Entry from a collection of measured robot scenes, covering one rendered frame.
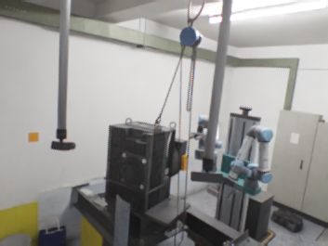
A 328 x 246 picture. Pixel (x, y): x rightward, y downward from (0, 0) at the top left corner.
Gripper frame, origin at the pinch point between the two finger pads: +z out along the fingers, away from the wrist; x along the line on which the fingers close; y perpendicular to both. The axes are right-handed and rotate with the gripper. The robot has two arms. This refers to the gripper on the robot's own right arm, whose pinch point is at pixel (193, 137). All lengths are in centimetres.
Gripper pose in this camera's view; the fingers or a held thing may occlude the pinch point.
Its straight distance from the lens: 214.1
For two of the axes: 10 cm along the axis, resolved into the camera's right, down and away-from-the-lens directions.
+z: -4.9, 1.2, -8.6
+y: -0.5, 9.9, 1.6
